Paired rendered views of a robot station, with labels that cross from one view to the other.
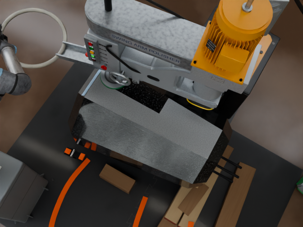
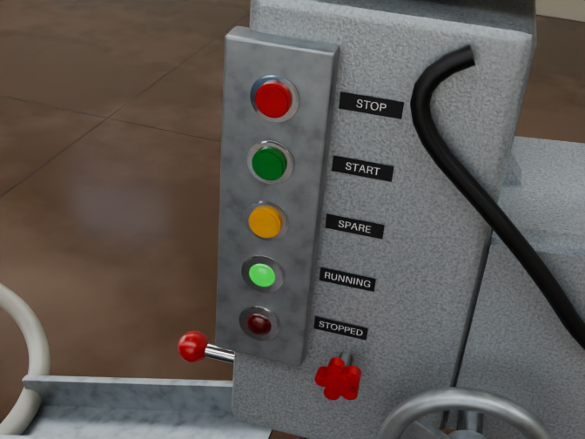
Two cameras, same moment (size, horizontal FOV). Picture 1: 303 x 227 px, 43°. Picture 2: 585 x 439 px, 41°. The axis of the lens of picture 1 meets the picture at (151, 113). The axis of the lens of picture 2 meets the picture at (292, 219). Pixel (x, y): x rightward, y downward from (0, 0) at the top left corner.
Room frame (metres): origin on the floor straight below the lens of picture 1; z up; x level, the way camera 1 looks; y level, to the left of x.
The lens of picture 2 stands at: (0.52, 0.41, 1.69)
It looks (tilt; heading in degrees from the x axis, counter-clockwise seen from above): 31 degrees down; 359
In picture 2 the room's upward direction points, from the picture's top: 5 degrees clockwise
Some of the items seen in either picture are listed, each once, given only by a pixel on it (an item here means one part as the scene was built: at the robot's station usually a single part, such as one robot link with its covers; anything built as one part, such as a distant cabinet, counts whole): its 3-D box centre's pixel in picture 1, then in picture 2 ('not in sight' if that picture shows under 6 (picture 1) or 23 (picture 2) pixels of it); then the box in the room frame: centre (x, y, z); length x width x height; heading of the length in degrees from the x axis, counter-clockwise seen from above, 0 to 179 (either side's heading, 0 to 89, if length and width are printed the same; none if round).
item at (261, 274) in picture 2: not in sight; (263, 273); (1.05, 0.41, 1.32); 0.02 x 0.01 x 0.02; 77
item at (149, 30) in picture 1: (167, 39); not in sight; (1.07, -0.02, 1.62); 0.96 x 0.25 x 0.17; 77
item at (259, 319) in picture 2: not in sight; (259, 322); (1.05, 0.41, 1.27); 0.02 x 0.01 x 0.02; 77
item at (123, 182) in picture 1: (117, 179); not in sight; (0.51, 0.20, 0.07); 0.30 x 0.12 x 0.12; 69
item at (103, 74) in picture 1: (114, 74); not in sight; (1.15, 0.32, 0.85); 0.21 x 0.21 x 0.01
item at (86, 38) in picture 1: (93, 50); (271, 211); (1.06, 0.41, 1.38); 0.08 x 0.03 x 0.28; 77
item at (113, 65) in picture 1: (123, 47); (459, 232); (1.14, 0.24, 1.32); 0.36 x 0.22 x 0.45; 77
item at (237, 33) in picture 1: (233, 35); not in sight; (0.99, -0.32, 1.90); 0.31 x 0.28 x 0.40; 167
